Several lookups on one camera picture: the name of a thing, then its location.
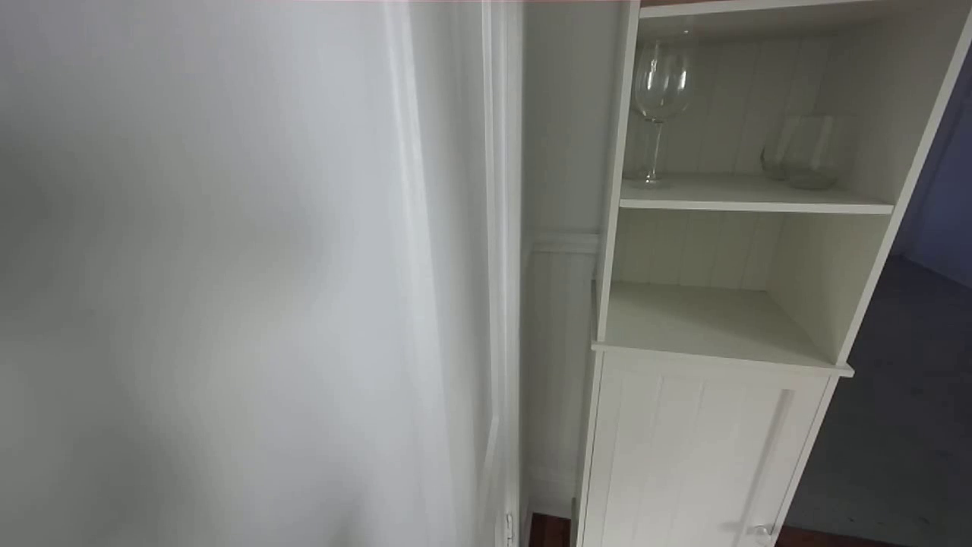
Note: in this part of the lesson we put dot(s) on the clear stemless glass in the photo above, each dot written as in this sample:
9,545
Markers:
807,154

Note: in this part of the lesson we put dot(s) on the white cabinet door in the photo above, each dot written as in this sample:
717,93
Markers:
688,455

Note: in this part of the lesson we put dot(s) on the clear wine glass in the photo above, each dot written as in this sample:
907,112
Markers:
664,80

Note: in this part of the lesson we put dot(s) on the white shelf cabinet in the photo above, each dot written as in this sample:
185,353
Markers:
723,264

